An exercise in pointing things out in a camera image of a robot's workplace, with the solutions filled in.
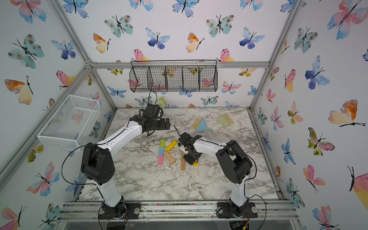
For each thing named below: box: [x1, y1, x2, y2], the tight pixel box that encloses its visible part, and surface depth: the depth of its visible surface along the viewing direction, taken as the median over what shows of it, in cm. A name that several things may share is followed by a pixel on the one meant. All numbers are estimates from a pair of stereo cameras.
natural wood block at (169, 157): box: [163, 151, 176, 164], surface depth 95 cm
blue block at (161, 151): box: [159, 147, 164, 156], surface depth 98 cm
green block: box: [160, 139, 166, 148], surface depth 102 cm
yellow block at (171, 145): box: [165, 139, 178, 152], surface depth 101 cm
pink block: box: [157, 155, 164, 166], surface depth 94 cm
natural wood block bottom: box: [180, 158, 186, 171], surface depth 91 cm
